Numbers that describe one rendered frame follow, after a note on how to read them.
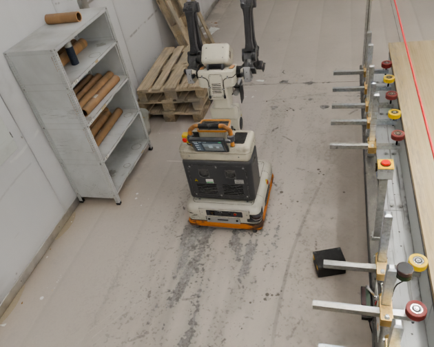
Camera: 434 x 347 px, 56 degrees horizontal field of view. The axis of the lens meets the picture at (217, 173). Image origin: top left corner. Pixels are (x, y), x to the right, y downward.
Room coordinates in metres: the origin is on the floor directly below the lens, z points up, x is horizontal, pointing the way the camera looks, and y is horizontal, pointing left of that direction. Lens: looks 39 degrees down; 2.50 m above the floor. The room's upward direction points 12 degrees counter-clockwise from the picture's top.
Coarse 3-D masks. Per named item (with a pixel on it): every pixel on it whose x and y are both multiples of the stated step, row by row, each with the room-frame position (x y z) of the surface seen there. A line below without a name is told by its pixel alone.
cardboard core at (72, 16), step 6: (66, 12) 3.52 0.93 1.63; (72, 12) 3.49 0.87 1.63; (78, 12) 3.50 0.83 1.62; (48, 18) 3.55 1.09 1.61; (54, 18) 3.52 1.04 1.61; (60, 18) 3.50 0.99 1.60; (66, 18) 3.48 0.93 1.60; (72, 18) 3.46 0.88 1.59; (78, 18) 3.52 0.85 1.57; (48, 24) 3.57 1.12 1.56
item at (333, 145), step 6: (330, 144) 2.14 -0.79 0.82; (336, 144) 2.13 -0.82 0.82; (342, 144) 2.12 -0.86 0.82; (348, 144) 2.10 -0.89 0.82; (354, 144) 2.09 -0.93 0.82; (360, 144) 2.08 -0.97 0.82; (366, 144) 2.06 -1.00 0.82; (378, 144) 2.04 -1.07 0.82; (384, 144) 2.03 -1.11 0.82; (390, 144) 2.02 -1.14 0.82
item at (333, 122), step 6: (336, 120) 2.36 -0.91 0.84; (342, 120) 2.35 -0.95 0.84; (348, 120) 2.33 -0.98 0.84; (354, 120) 2.32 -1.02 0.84; (360, 120) 2.30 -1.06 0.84; (366, 120) 2.29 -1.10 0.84; (378, 120) 2.26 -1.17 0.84; (384, 120) 2.24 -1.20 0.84; (390, 120) 2.23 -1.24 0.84; (396, 120) 2.22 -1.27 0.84
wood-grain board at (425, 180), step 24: (408, 48) 3.10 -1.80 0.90; (432, 48) 3.02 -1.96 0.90; (408, 72) 2.72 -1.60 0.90; (432, 72) 2.64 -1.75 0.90; (408, 96) 2.39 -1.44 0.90; (432, 96) 2.33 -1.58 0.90; (408, 120) 2.11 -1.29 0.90; (432, 120) 2.06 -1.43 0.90; (408, 144) 1.88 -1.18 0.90; (432, 168) 1.63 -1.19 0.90; (432, 192) 1.46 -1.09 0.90; (432, 216) 1.30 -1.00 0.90; (432, 240) 1.16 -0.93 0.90; (432, 264) 1.03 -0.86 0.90; (432, 288) 0.93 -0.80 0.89
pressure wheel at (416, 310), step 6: (414, 300) 0.88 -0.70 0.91; (408, 306) 0.86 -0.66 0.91; (414, 306) 0.86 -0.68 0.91; (420, 306) 0.85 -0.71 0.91; (408, 312) 0.84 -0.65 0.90; (414, 312) 0.83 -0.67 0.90; (420, 312) 0.83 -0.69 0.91; (426, 312) 0.82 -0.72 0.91; (414, 318) 0.81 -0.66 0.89; (420, 318) 0.81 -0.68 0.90
